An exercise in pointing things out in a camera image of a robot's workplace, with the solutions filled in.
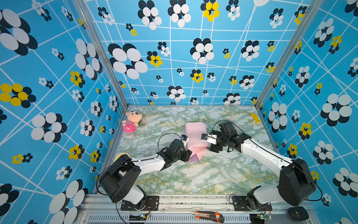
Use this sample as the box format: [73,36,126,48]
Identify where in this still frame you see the yellow tape piece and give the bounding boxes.
[250,113,261,123]

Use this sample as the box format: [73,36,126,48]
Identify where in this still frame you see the black computer mouse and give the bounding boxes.
[288,206,309,222]

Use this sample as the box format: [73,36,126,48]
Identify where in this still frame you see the purple wrapping paper sheet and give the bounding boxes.
[185,122,208,162]

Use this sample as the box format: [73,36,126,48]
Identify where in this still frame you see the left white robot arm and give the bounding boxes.
[97,135,192,204]

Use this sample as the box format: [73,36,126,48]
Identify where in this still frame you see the pink plush doll toy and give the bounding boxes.
[122,111,143,133]

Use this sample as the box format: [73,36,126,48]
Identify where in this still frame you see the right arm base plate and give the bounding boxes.
[229,185,272,211]

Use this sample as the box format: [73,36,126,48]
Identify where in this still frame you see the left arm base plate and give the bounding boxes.
[120,195,159,211]

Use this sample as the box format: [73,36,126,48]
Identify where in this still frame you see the red black utility knife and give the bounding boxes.
[191,211,225,223]

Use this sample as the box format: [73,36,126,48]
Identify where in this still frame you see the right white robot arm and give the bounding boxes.
[201,120,317,210]

